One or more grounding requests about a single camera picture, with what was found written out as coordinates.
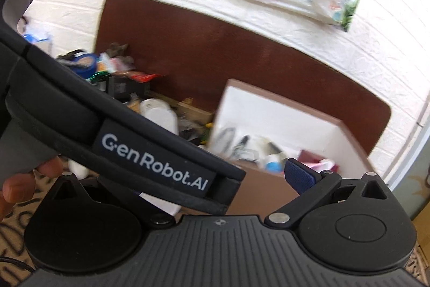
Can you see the white insole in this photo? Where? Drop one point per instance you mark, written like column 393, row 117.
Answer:
column 158, row 115

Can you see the black case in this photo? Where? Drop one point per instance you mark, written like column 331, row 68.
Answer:
column 127, row 87

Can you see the dark brown headboard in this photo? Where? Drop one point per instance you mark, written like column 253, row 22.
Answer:
column 218, row 48

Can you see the blue tape roll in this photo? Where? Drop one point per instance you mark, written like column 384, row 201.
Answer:
column 88, row 66

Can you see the blue tissue pack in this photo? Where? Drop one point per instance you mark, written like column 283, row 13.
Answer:
column 30, row 37

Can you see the letter print blanket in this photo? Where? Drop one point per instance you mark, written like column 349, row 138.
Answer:
column 16, row 240

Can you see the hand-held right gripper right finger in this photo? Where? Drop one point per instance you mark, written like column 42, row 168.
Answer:
column 299, row 176

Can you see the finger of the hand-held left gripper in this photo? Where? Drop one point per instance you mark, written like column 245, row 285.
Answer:
column 223, row 191

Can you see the red snack packet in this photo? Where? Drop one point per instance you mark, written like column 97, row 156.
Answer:
column 141, row 76

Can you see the person's left hand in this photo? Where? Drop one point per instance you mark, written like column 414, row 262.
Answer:
column 18, row 187

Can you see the brown cardboard box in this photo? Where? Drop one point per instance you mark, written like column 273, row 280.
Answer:
column 268, row 112

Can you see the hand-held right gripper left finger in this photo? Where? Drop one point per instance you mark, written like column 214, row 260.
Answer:
column 154, row 216

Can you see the blue and white bottle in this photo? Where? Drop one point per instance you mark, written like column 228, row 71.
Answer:
column 273, row 159

